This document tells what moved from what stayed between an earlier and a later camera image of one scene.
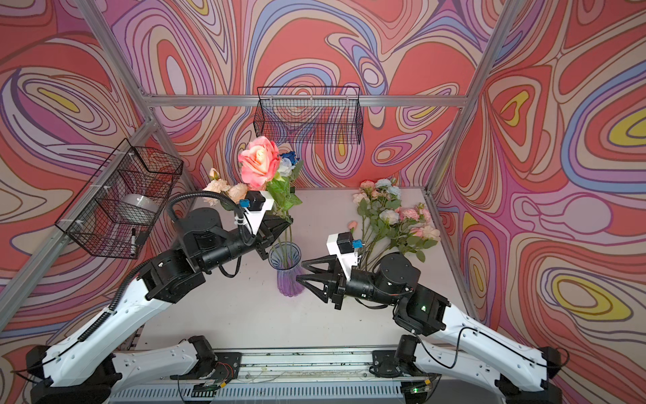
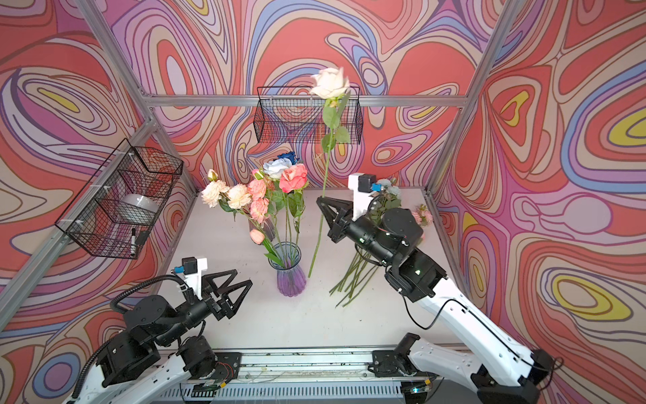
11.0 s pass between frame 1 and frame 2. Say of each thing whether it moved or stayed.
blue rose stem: stayed
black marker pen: stayed
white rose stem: stayed
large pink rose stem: moved
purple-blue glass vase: stayed
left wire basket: stayed
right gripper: moved
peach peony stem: stayed
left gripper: moved
